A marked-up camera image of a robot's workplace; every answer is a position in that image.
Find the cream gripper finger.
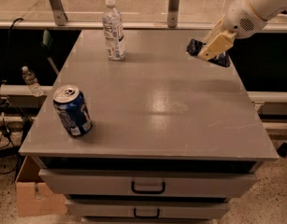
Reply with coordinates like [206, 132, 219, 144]
[199, 30, 237, 61]
[202, 18, 224, 46]

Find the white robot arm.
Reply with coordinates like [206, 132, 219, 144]
[197, 0, 287, 61]

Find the clear plastic water bottle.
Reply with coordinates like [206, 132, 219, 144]
[102, 0, 125, 61]

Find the small water bottle on ledge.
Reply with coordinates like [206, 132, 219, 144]
[22, 66, 43, 97]

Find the grey drawer cabinet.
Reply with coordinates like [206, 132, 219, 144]
[21, 30, 278, 224]

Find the blue soda can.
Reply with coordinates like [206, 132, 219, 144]
[53, 85, 92, 137]

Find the upper grey drawer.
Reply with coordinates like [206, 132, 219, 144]
[39, 169, 257, 198]

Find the grey drawer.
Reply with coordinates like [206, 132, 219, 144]
[39, 169, 257, 198]
[65, 200, 229, 219]

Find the lower grey drawer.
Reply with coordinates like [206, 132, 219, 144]
[65, 200, 229, 219]

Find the cardboard box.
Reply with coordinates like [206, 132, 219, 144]
[15, 157, 67, 217]

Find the middle metal railing bracket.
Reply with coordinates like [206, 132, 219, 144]
[167, 0, 179, 28]

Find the metal railing bracket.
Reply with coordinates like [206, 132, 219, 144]
[167, 0, 179, 28]
[49, 0, 68, 26]

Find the left metal railing bracket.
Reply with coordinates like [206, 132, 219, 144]
[49, 0, 68, 26]

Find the green handled tool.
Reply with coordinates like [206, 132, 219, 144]
[40, 29, 59, 75]

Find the black upper drawer handle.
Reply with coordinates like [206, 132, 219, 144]
[131, 181, 165, 195]

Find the black drawer handle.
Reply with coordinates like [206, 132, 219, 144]
[133, 208, 161, 218]
[131, 181, 165, 195]

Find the black lower drawer handle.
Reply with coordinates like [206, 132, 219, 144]
[133, 208, 161, 218]

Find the black cable on left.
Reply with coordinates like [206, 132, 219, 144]
[0, 17, 25, 175]

